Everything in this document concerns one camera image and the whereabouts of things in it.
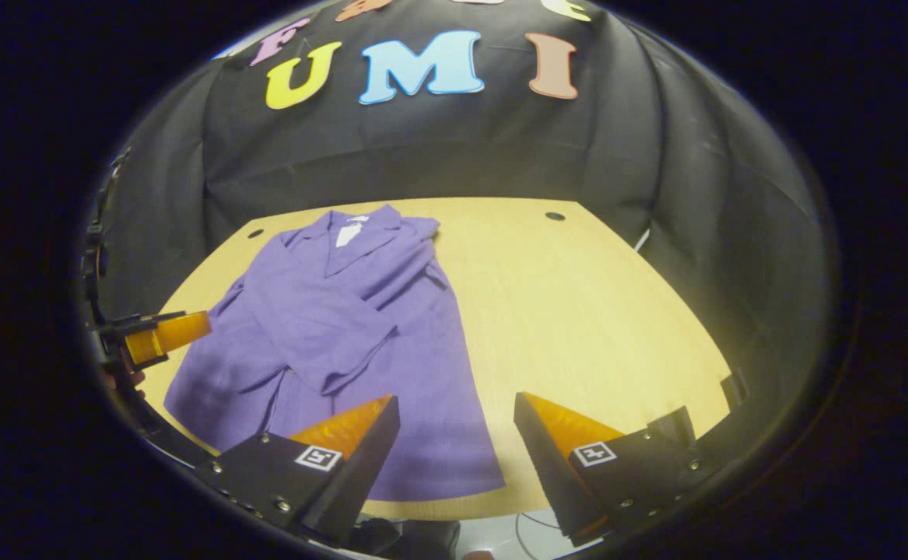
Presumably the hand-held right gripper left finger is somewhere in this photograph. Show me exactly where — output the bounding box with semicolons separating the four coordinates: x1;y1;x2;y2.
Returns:
191;394;402;549

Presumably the black backdrop cloth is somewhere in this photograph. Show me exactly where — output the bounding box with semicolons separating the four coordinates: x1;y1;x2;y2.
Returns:
88;0;840;436

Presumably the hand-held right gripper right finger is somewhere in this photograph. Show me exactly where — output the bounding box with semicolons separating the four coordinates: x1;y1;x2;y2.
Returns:
512;391;725;548

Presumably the purple shirt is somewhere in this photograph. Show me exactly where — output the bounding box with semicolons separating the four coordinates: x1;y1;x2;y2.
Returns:
164;205;507;502

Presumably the dark object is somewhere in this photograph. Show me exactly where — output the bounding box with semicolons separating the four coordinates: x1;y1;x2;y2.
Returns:
347;516;462;560

